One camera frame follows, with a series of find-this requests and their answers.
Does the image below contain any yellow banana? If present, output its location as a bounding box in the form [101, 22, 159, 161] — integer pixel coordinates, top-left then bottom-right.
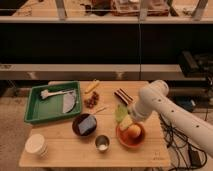
[85, 80, 100, 94]

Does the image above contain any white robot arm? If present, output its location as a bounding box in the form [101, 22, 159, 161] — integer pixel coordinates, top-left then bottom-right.
[130, 80, 213, 158]

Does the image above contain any chocolate wafer bar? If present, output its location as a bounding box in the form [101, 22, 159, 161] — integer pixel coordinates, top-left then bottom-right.
[114, 88, 133, 106]

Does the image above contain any bunch of red grapes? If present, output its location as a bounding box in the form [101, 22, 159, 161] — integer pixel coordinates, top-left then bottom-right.
[84, 91, 100, 109]

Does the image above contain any green pear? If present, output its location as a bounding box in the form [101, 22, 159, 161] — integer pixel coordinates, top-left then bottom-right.
[115, 105, 128, 123]

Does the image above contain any blue sponge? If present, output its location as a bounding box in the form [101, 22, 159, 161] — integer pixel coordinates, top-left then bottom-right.
[78, 116, 96, 134]

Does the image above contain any yellow sponge piece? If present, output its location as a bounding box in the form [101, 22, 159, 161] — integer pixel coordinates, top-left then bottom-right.
[119, 115, 133, 131]

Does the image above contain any dark brown bowl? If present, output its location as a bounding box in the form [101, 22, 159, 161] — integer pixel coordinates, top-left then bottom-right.
[72, 113, 97, 136]

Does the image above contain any orange plate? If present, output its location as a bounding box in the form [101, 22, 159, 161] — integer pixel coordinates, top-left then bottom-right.
[116, 123, 145, 149]

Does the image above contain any orange fruit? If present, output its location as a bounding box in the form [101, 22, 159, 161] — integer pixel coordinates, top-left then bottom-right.
[127, 124, 141, 138]

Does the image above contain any small metal cup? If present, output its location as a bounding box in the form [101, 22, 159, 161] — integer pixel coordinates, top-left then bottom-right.
[95, 135, 110, 152]

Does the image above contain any green plastic tray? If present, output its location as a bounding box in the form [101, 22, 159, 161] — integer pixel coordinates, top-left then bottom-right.
[24, 81, 82, 124]

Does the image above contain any blue device on floor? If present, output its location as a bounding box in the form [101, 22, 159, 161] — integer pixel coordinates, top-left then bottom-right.
[175, 98, 196, 112]

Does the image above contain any black box on shelf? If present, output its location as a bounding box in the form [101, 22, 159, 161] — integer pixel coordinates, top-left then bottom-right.
[178, 51, 199, 77]

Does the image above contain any black power adapter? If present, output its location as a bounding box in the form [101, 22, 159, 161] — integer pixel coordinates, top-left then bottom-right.
[188, 149, 201, 167]

